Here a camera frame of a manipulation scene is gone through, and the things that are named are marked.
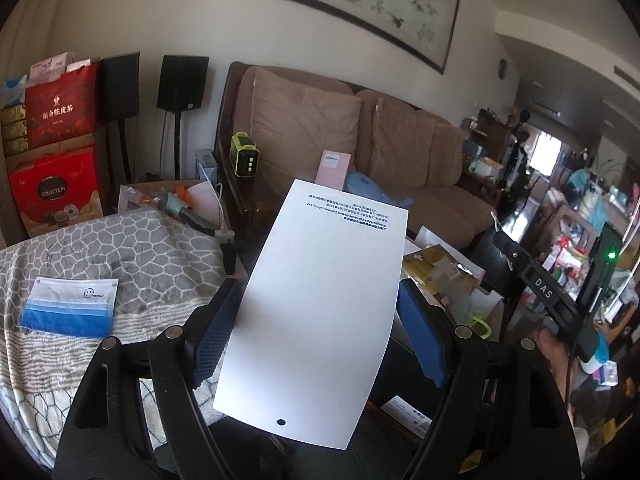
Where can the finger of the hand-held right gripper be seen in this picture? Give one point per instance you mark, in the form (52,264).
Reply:
(510,250)

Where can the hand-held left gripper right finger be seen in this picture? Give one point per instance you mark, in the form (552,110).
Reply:
(422,335)

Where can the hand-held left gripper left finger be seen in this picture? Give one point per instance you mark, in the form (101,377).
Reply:
(215,330)

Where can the person's right hand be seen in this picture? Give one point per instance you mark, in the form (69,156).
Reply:
(550,355)

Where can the cluttered wooden table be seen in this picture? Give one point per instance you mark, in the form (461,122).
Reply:
(575,230)

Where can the brown sofa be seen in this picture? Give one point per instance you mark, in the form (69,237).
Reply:
(450,210)

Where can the black power adapter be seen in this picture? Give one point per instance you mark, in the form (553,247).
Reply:
(229,257)

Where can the white bag with red pouch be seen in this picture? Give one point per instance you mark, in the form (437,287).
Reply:
(435,237)

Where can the white long box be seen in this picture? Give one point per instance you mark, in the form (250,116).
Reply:
(405,412)

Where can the tan cushion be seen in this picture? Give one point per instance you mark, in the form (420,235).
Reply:
(300,130)
(400,145)
(450,155)

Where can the grey patterned blanket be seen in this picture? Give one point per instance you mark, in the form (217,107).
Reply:
(125,260)

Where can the wooden cabinet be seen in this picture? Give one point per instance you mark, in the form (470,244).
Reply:
(495,127)

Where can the teal heat gun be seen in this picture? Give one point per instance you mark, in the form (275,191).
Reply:
(175,205)

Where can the blue face mask pack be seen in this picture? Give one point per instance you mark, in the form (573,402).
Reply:
(70,310)

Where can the cluttered cardboard box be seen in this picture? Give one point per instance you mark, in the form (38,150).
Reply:
(140,192)

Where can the pale blue box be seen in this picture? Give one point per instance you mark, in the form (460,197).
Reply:
(207,165)

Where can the ceiling air vent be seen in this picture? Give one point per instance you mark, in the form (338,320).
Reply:
(627,74)

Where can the red gift box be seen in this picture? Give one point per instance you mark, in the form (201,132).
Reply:
(50,190)

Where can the black speaker on stand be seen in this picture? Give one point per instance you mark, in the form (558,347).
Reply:
(182,82)
(120,85)

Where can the red gift boxes stack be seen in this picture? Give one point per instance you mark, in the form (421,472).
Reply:
(60,110)

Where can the stack of gold boxes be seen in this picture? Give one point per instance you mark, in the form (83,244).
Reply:
(14,132)

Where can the framed ink painting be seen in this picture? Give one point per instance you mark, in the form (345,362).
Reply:
(360,5)

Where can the pink white box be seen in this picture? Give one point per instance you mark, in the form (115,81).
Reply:
(55,66)

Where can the blue tissue pack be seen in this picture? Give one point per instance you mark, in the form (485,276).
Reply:
(14,91)

